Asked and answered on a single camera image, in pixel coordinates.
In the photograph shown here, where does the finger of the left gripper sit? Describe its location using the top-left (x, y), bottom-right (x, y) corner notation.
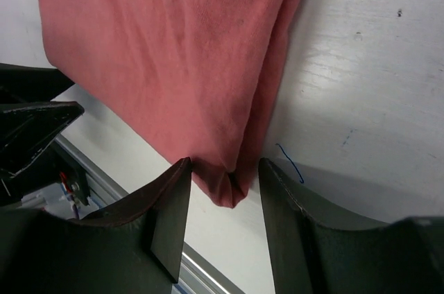
top-left (0, 63), bottom-right (74, 103)
top-left (1, 101), bottom-right (84, 178)

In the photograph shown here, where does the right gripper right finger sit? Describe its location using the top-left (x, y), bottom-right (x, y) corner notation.
top-left (258, 158), bottom-right (443, 293)

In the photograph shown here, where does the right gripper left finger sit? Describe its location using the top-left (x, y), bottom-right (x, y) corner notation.
top-left (1, 158), bottom-right (192, 293)

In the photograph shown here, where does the salmon red t shirt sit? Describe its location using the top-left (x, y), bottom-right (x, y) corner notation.
top-left (38, 0), bottom-right (300, 208)

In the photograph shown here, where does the aluminium frame rail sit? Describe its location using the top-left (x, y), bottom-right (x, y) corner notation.
top-left (20, 134), bottom-right (247, 294)

